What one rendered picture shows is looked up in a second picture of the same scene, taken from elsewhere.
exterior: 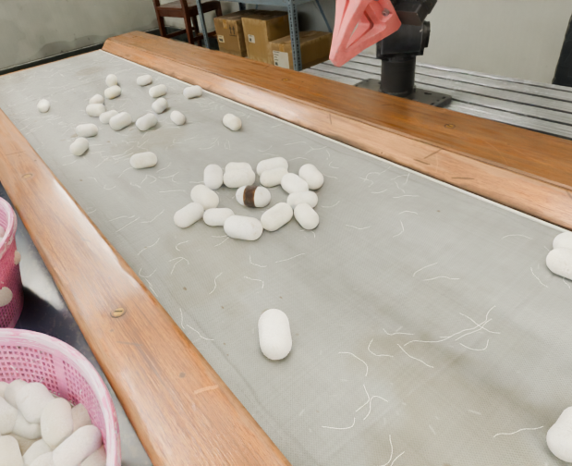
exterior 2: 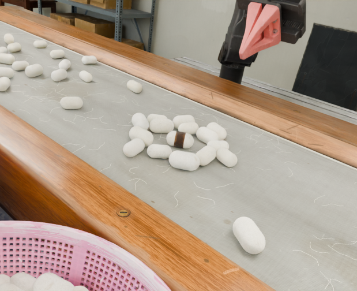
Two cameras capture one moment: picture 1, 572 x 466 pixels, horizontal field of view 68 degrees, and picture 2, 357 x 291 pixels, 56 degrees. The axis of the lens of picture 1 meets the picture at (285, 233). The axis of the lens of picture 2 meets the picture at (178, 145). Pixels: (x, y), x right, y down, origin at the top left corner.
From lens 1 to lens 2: 0.17 m
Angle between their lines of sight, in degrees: 20
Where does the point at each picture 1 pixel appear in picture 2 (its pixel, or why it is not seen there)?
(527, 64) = not seen: hidden behind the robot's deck
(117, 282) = (109, 190)
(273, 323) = (252, 226)
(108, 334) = (124, 229)
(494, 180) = (337, 148)
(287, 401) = (275, 283)
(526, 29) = (273, 67)
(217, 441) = not seen: outside the picture
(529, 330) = not seen: outside the picture
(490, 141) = (326, 123)
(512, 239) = not seen: outside the picture
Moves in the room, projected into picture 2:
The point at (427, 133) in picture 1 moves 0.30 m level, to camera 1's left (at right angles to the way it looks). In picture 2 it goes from (285, 114) to (102, 112)
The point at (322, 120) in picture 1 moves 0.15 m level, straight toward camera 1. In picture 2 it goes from (205, 96) to (228, 133)
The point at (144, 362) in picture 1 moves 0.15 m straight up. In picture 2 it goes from (169, 251) to (202, 56)
